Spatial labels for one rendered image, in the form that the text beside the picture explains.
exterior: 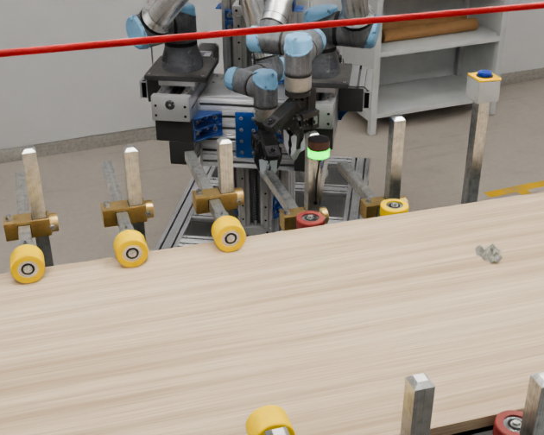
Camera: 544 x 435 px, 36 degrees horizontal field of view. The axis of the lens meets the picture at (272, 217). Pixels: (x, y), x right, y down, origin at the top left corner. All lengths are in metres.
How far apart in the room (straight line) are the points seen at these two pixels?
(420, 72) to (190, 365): 4.16
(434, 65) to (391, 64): 0.33
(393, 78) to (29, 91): 2.31
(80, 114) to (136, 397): 3.39
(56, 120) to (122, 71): 0.47
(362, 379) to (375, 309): 0.25
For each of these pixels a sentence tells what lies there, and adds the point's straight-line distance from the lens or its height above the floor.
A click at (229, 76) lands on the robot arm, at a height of 1.14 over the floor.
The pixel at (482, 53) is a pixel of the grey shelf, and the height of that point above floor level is 0.34.
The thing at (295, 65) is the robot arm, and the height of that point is 1.29.
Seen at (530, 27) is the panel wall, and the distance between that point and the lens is 6.12.
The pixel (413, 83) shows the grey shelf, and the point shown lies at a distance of 5.63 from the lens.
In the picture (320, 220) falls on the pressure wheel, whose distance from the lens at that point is 2.27.
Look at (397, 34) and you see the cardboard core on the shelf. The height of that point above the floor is 0.57.
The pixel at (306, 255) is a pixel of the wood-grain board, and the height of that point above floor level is 0.90.
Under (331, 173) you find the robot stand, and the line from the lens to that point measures 4.15.
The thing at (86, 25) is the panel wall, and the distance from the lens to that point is 4.81.
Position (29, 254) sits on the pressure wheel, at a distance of 2.07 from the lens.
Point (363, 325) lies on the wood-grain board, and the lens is 1.89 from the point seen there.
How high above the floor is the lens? 2.01
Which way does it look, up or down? 29 degrees down
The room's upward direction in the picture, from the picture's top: straight up
